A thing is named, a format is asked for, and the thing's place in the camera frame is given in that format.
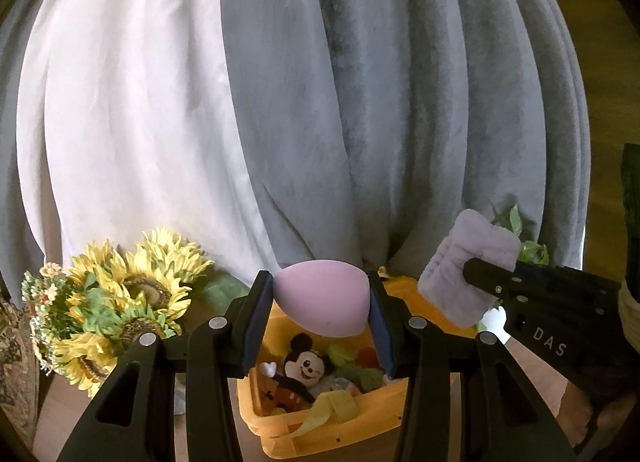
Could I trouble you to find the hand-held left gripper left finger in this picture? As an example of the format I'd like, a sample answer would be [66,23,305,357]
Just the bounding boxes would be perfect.
[56,269,274,462]

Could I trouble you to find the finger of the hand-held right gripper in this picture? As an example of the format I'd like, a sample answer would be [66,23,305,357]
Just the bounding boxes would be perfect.
[462,258,524,301]

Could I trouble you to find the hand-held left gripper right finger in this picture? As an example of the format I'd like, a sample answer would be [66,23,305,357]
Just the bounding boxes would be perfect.
[367,269,576,462]

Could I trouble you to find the green soft toy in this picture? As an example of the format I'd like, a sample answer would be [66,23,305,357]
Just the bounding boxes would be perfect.
[327,342,390,394]

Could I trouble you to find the lavender fluffy towel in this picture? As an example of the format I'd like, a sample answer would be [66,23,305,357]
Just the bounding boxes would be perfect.
[417,208,519,328]

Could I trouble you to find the mouse plush toy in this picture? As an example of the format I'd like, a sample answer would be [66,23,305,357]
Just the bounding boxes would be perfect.
[257,333,337,414]

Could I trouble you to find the pink egg-shaped sponge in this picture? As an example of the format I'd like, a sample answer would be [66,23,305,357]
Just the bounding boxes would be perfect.
[272,260,371,338]

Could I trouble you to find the orange plastic crate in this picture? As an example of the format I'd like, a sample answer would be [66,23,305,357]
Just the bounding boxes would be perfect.
[235,267,458,460]

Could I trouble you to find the person's right hand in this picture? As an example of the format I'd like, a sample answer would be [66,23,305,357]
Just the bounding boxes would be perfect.
[560,382,640,448]

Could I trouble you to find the white plant pot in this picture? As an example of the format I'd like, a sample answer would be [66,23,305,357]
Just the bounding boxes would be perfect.
[476,306,512,344]

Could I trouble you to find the green potted plant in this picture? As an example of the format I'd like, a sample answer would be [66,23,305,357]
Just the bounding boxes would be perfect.
[487,202,551,267]

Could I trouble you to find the artificial sunflower bouquet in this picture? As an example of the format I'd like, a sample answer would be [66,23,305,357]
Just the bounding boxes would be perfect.
[21,227,251,399]

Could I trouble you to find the grey curtain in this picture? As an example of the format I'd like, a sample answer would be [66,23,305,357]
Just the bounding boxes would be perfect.
[0,0,68,285]
[220,0,587,285]

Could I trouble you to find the white curtain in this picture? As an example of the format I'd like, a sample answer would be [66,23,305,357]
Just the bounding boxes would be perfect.
[15,0,282,293]

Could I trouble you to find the patterned brown cushion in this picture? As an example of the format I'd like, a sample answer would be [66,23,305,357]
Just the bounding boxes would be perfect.
[0,298,42,439]

